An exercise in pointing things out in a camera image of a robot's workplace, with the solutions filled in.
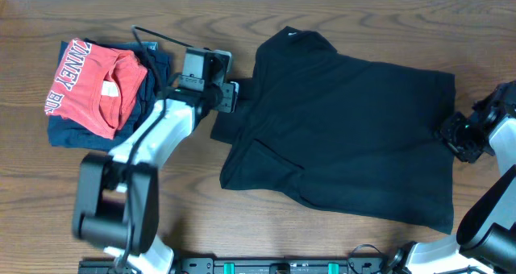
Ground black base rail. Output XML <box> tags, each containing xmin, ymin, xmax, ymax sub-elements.
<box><xmin>78</xmin><ymin>256</ymin><xmax>388</xmax><ymax>274</ymax></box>

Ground black base cable loop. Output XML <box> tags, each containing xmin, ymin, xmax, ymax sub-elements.
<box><xmin>347</xmin><ymin>243</ymin><xmax>390</xmax><ymax>267</ymax></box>

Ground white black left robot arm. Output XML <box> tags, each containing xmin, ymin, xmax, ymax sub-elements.
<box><xmin>72</xmin><ymin>48</ymin><xmax>239</xmax><ymax>273</ymax></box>

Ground black t-shirt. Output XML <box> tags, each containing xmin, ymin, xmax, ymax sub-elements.
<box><xmin>219</xmin><ymin>27</ymin><xmax>456</xmax><ymax>234</ymax></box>

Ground navy folded garment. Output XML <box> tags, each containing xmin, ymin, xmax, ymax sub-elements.
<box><xmin>47</xmin><ymin>38</ymin><xmax>171</xmax><ymax>152</ymax></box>

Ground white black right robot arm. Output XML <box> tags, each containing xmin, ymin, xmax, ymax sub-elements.
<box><xmin>386</xmin><ymin>82</ymin><xmax>515</xmax><ymax>274</ymax></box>

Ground folded blue jeans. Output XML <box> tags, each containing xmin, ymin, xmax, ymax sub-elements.
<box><xmin>114</xmin><ymin>41</ymin><xmax>159</xmax><ymax>51</ymax></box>

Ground red folded t-shirt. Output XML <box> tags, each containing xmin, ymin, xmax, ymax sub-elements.
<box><xmin>44</xmin><ymin>38</ymin><xmax>148</xmax><ymax>139</ymax></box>

